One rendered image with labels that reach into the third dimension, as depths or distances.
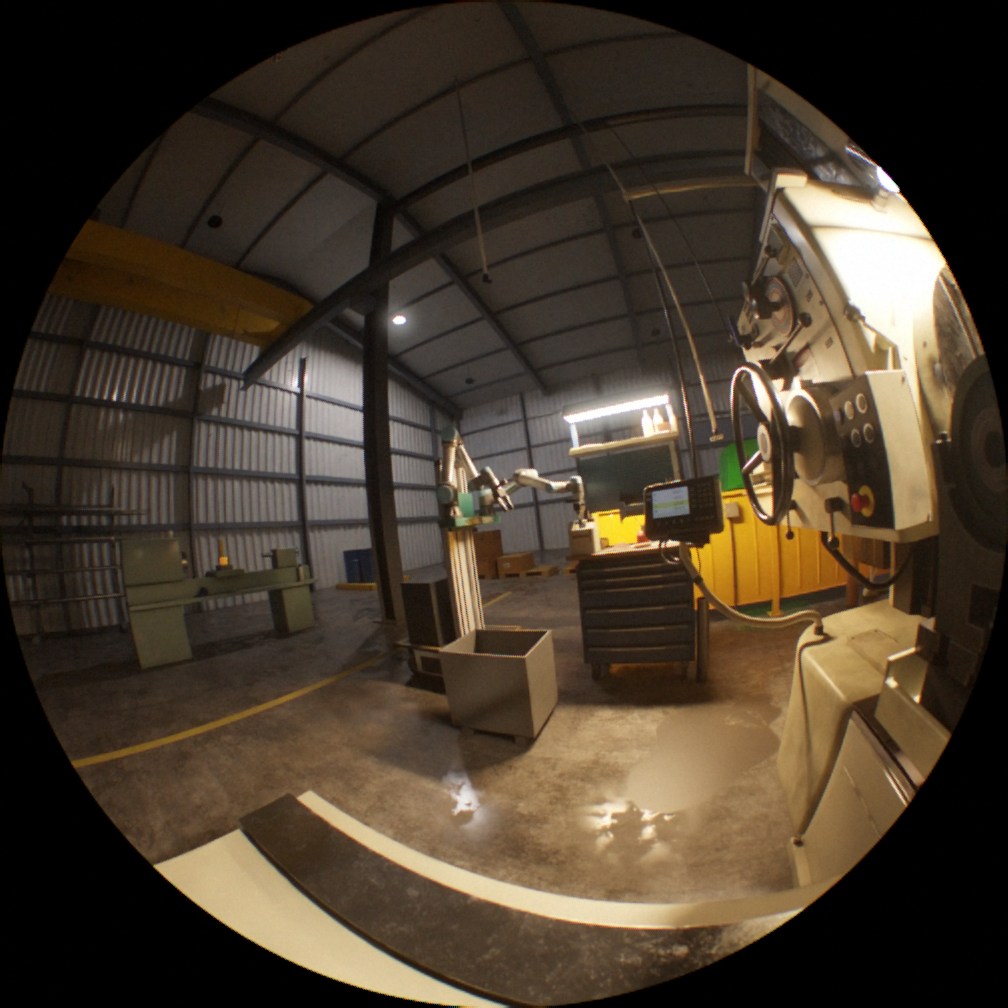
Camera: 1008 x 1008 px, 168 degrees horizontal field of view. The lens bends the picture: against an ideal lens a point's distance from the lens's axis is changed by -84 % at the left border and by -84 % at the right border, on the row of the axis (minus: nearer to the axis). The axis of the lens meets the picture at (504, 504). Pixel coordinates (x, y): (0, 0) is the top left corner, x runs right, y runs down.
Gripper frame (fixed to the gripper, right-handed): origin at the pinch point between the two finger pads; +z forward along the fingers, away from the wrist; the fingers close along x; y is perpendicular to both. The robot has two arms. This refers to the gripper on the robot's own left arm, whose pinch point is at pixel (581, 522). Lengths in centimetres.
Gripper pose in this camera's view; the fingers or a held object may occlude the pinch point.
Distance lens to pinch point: 239.5
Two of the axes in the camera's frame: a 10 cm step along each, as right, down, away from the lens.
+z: 1.2, 9.9, -0.6
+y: 8.7, -1.4, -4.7
